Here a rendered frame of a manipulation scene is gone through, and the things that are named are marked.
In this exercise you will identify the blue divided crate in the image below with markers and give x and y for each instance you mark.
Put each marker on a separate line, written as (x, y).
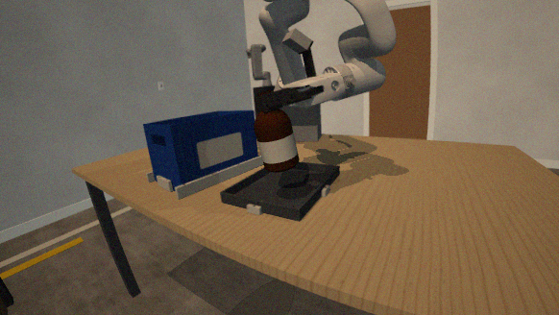
(183, 150)

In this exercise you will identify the brown glass bottle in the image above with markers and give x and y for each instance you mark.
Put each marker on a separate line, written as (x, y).
(276, 141)

